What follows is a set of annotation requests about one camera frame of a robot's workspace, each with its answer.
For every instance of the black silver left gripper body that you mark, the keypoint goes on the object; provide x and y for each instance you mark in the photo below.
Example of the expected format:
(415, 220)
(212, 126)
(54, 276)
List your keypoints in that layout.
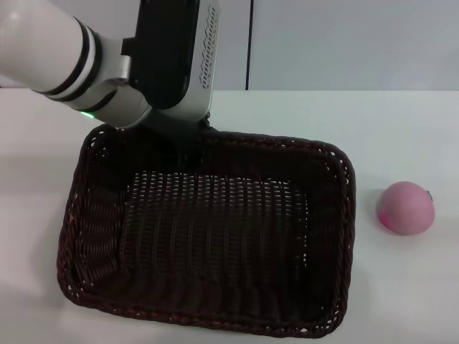
(168, 61)

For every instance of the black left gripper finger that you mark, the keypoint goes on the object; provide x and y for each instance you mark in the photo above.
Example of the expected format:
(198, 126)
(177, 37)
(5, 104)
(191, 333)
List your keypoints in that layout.
(209, 123)
(188, 152)

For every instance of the dark brown woven basket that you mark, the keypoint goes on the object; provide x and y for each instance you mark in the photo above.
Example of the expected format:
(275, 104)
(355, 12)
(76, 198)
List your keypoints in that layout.
(215, 233)

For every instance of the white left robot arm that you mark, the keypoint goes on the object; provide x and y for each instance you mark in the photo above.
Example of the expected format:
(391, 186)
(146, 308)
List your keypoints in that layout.
(39, 46)

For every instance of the pink peach toy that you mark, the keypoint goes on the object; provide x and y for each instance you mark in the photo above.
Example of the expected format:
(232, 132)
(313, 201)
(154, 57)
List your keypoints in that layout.
(407, 209)

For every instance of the black vertical wall strip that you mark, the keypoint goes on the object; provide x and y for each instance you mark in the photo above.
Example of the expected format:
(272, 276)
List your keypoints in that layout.
(249, 43)

